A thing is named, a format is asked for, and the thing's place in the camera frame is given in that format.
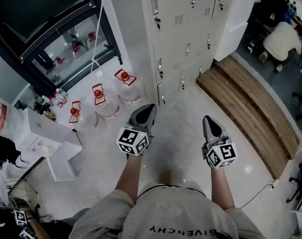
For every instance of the white metal locker cabinet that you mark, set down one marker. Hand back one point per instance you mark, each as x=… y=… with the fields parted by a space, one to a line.
x=200 y=9

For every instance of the person's right forearm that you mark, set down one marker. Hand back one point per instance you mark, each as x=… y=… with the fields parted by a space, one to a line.
x=222 y=188

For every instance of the clear water jug red cap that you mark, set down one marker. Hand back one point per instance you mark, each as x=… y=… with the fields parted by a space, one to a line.
x=98 y=93
x=74 y=111
x=124 y=76

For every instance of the black round container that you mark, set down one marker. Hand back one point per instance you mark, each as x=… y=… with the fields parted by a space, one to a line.
x=39 y=107

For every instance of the clear bag red label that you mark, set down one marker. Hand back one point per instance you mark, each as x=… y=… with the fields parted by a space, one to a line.
x=0 y=116

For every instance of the small clear bottle white cap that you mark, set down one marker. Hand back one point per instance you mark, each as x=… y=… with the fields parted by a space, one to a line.
x=60 y=92

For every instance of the white wall plug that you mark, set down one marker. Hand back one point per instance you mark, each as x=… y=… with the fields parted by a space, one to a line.
x=274 y=185

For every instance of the black bag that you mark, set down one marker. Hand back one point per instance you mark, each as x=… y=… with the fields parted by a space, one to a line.
x=4 y=155

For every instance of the small amber bottle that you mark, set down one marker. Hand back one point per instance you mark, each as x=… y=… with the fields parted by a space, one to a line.
x=50 y=115

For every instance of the white long carton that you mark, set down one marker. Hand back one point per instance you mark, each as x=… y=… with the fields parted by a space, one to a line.
x=48 y=128

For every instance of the wooden slat platform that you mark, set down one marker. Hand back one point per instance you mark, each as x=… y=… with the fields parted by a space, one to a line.
x=240 y=96

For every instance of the person's grey t-shirt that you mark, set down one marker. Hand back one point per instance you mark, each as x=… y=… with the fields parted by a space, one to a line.
x=178 y=213

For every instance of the person's left forearm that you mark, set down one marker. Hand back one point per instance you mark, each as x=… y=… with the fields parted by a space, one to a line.
x=131 y=175

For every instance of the small white bottle red label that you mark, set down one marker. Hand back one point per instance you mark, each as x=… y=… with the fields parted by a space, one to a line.
x=60 y=101

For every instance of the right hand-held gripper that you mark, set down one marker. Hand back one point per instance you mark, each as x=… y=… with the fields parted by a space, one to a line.
x=222 y=155

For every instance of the white round disc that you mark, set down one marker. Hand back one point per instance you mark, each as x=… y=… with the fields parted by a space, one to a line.
x=2 y=188

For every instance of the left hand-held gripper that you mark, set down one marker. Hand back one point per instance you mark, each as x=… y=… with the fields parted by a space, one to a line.
x=131 y=141

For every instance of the black framed glass window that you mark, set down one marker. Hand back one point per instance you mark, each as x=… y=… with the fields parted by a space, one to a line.
x=41 y=9

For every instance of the black sneaker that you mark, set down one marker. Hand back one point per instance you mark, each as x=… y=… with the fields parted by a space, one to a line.
x=250 y=46

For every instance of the large white stepped block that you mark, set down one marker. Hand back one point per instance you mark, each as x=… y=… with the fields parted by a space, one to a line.
x=235 y=34

